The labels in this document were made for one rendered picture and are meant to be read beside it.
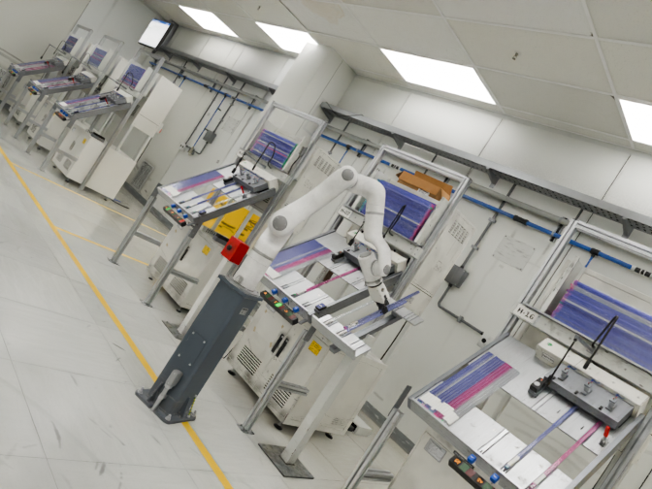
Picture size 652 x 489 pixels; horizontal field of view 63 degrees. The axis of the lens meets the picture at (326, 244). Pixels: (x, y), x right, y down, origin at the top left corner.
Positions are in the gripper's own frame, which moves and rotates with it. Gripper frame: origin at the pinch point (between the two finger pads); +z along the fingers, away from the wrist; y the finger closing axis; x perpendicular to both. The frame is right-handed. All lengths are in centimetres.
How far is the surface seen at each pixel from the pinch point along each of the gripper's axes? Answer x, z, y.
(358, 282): -21, 7, 47
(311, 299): 10, 0, 51
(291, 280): 8, -6, 72
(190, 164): -146, -15, 579
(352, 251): -37, -3, 67
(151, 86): -104, -135, 480
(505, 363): -25, 34, -47
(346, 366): 22.4, 26.1, 15.7
